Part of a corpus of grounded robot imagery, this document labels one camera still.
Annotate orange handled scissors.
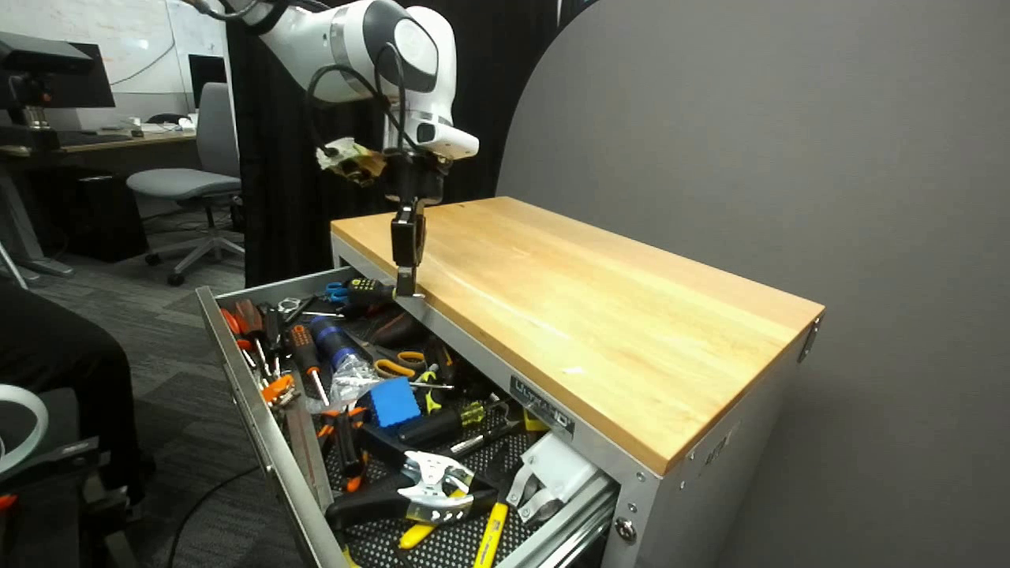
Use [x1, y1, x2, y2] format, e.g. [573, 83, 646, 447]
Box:
[369, 350, 432, 385]

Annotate long pale flat tool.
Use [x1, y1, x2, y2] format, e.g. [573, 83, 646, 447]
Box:
[282, 395, 338, 517]

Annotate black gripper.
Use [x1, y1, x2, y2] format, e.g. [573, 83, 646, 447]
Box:
[390, 147, 453, 276]

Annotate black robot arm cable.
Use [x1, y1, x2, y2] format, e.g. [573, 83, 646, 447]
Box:
[304, 33, 422, 203]

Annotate leg in black trousers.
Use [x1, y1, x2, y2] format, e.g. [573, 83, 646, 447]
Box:
[0, 282, 153, 509]

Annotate grey round photo backdrop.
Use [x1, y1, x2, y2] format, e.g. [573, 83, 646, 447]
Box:
[491, 0, 1010, 568]

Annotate black orange grip screwdriver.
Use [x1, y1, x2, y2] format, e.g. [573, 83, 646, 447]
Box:
[288, 318, 335, 409]

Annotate blue rectangular block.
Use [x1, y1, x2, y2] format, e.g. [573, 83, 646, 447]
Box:
[367, 375, 425, 433]

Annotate orange black handled tool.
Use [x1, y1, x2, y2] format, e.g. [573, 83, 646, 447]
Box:
[217, 295, 268, 341]

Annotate grey office chair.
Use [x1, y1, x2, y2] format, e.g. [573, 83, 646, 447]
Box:
[125, 79, 253, 291]

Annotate wooden office desk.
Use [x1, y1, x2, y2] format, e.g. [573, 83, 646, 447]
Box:
[0, 123, 201, 265]

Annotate blue black handled screwdriver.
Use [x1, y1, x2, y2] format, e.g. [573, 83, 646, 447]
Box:
[311, 311, 361, 375]

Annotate clear bag of screws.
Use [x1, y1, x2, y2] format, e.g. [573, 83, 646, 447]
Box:
[324, 350, 390, 417]

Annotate white plastic part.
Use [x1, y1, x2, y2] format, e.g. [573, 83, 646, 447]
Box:
[501, 430, 614, 531]

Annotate silver metal clamps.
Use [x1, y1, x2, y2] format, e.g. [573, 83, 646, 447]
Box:
[275, 293, 312, 326]

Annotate black computer tower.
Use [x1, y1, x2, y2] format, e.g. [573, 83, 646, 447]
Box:
[58, 168, 153, 265]

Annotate grey metal tool drawer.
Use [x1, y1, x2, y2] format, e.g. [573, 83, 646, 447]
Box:
[193, 260, 626, 568]

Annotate small black computer monitor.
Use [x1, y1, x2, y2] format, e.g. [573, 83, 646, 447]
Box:
[188, 53, 230, 110]

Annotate black curtain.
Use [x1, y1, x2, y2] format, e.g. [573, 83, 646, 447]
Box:
[220, 0, 593, 291]

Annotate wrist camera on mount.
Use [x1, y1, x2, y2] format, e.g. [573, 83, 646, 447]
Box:
[312, 133, 392, 190]

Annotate black yellow handled tool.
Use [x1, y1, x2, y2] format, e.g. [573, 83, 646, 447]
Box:
[414, 391, 526, 455]

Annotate grey cabinet with wooden top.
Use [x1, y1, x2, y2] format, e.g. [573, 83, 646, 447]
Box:
[324, 191, 829, 568]

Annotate white silver spring clamp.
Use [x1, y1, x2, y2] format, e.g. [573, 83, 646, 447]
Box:
[396, 447, 483, 527]

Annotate white curved armrest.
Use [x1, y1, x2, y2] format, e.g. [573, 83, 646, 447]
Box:
[0, 379, 53, 479]

